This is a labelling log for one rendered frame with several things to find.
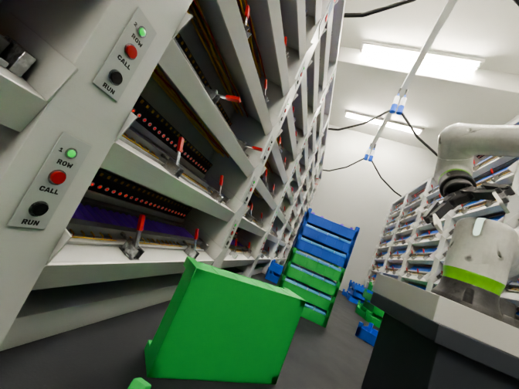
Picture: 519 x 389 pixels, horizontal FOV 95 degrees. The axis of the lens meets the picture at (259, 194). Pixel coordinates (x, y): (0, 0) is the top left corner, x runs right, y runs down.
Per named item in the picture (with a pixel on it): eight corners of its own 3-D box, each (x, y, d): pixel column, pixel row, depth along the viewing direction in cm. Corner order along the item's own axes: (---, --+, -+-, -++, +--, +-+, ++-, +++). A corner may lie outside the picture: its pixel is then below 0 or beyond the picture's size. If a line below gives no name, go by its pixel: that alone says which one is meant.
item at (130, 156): (228, 222, 92) (250, 194, 93) (93, 164, 35) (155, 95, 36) (193, 192, 99) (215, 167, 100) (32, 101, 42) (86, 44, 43)
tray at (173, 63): (247, 177, 96) (262, 160, 96) (154, 58, 38) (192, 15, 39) (213, 151, 102) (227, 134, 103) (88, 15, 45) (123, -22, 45)
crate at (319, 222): (345, 241, 151) (349, 229, 152) (355, 241, 131) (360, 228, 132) (300, 223, 155) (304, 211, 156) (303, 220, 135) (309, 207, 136)
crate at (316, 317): (318, 316, 143) (323, 303, 144) (325, 328, 123) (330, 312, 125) (273, 295, 147) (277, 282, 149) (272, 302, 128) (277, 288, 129)
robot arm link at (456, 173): (431, 177, 83) (462, 162, 77) (450, 204, 83) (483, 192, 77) (432, 182, 78) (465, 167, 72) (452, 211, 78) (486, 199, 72)
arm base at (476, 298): (490, 319, 73) (496, 301, 74) (557, 346, 58) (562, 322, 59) (417, 288, 71) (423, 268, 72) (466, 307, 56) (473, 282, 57)
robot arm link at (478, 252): (509, 302, 64) (526, 236, 67) (496, 292, 56) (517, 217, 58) (450, 282, 75) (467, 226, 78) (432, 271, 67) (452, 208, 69)
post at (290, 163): (249, 280, 162) (336, 68, 190) (245, 281, 154) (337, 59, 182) (224, 268, 168) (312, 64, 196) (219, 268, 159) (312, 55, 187)
